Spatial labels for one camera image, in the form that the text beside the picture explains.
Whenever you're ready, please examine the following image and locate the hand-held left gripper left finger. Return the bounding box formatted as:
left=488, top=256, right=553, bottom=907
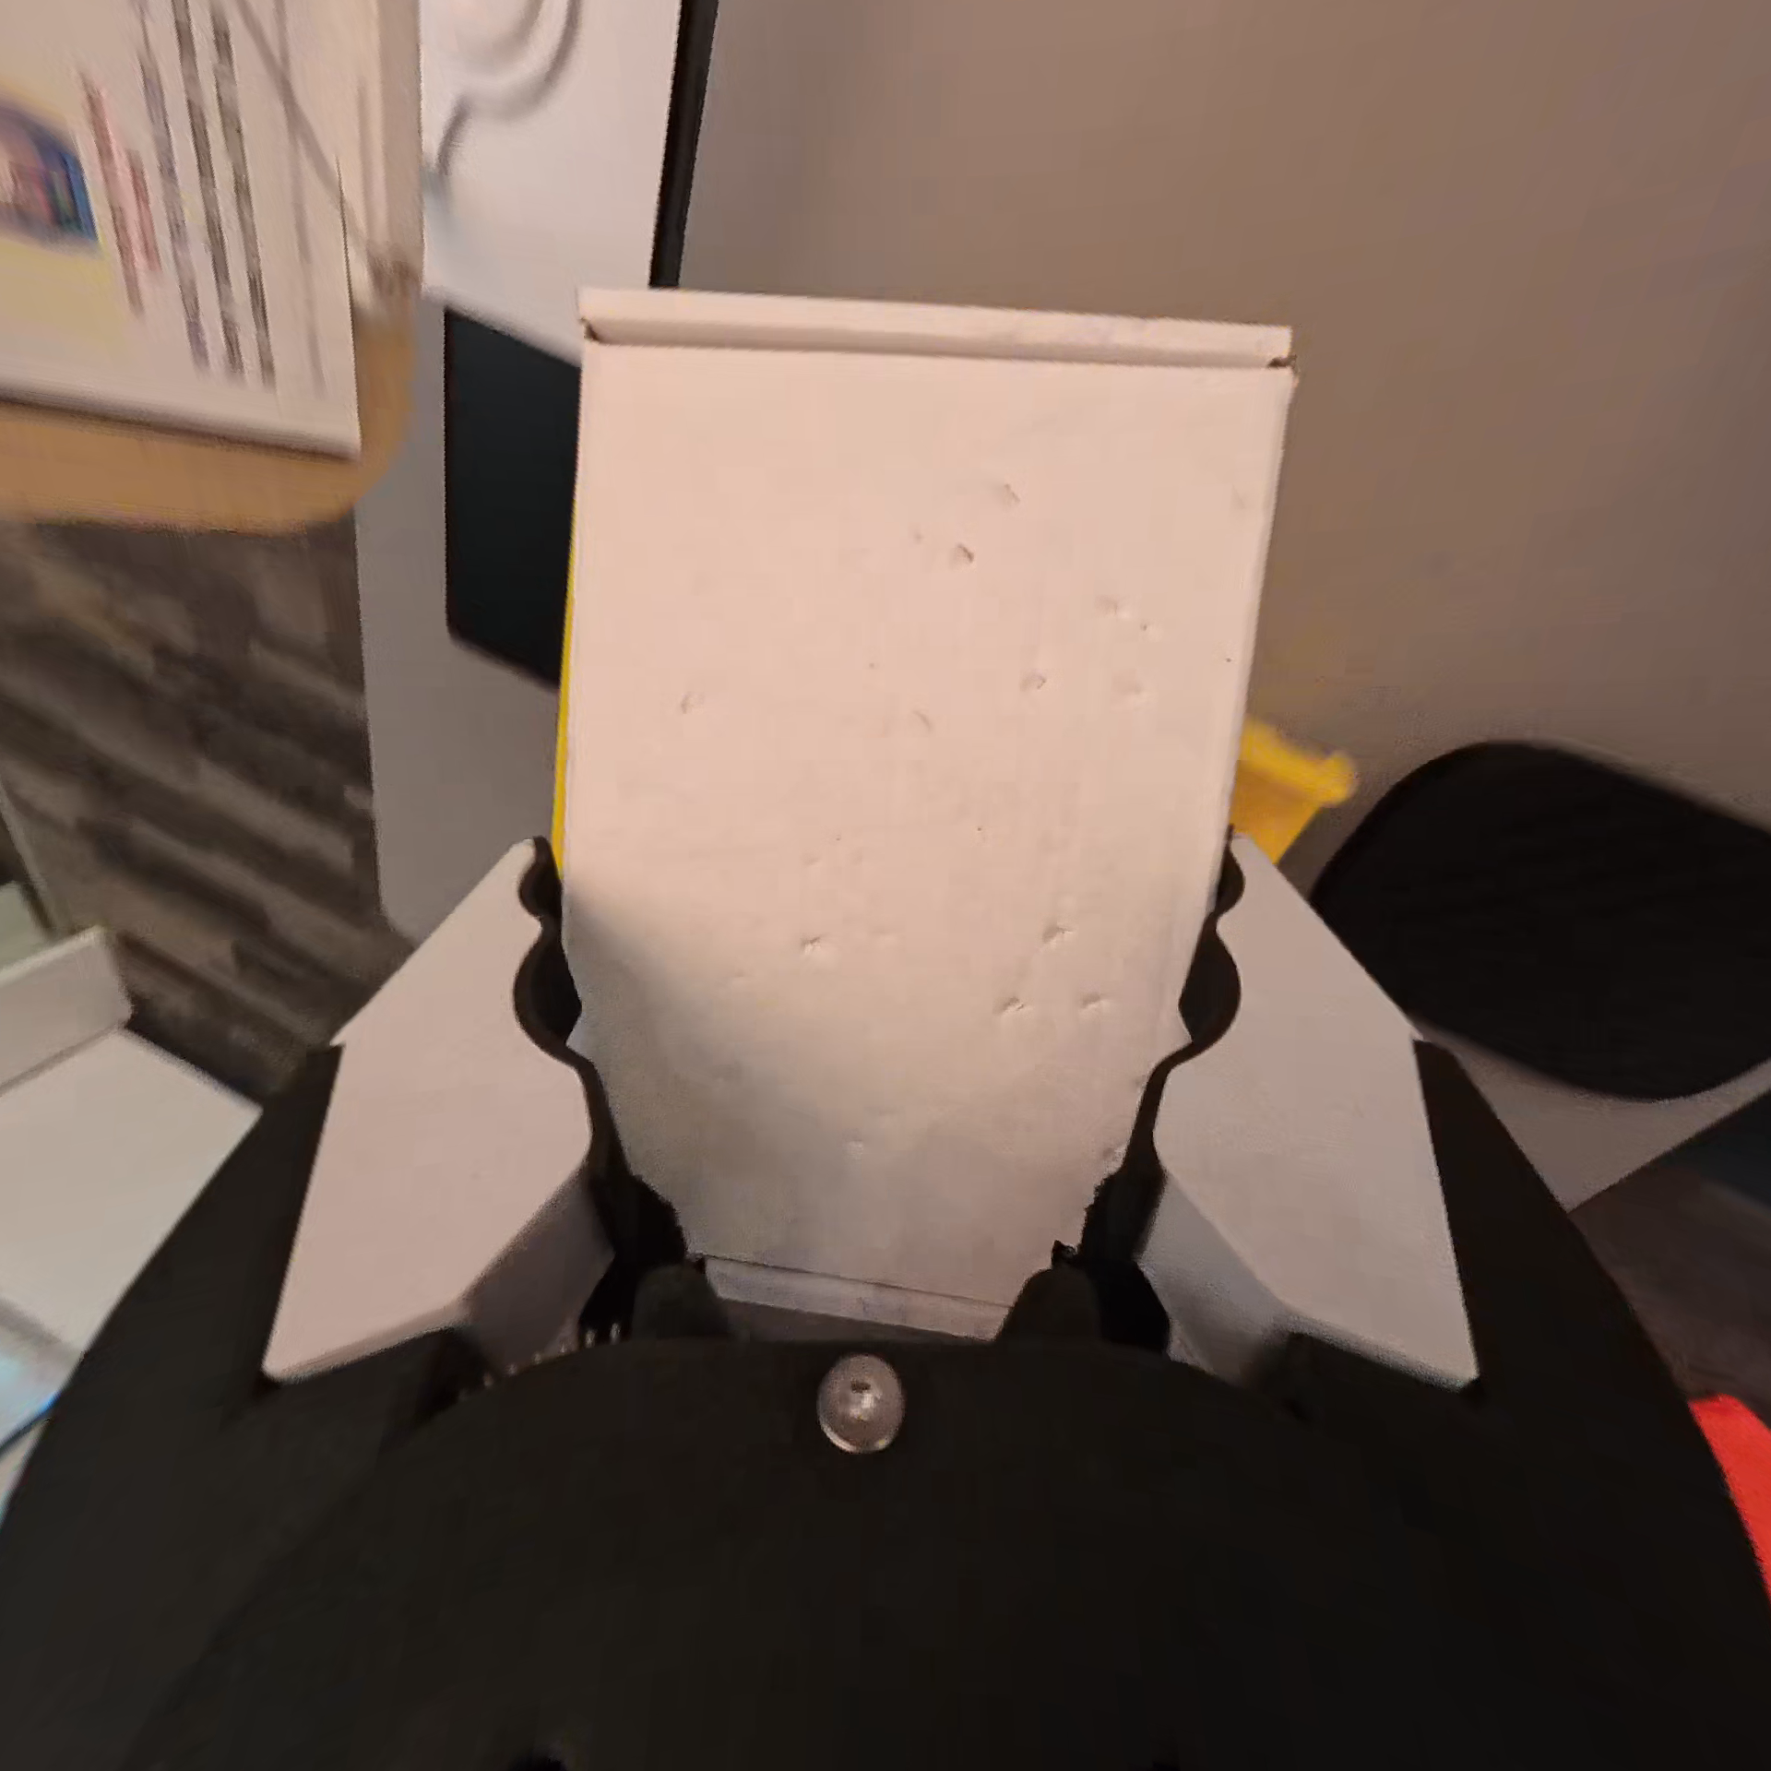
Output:
left=259, top=835, right=689, bottom=1384

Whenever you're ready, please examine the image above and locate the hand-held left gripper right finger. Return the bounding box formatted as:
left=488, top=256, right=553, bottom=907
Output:
left=1056, top=835, right=1482, bottom=1389

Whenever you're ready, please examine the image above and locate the yellow plastic bin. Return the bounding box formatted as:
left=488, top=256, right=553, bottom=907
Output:
left=551, top=553, right=1361, bottom=863

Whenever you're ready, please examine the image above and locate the white cardboard mailer box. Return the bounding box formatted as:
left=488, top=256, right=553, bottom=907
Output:
left=560, top=286, right=1298, bottom=1310

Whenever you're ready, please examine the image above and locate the red cloth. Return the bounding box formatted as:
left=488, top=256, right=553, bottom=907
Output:
left=1688, top=1391, right=1771, bottom=1594

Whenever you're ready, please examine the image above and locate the printed instruction sheet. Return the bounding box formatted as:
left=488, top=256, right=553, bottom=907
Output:
left=0, top=0, right=369, bottom=459

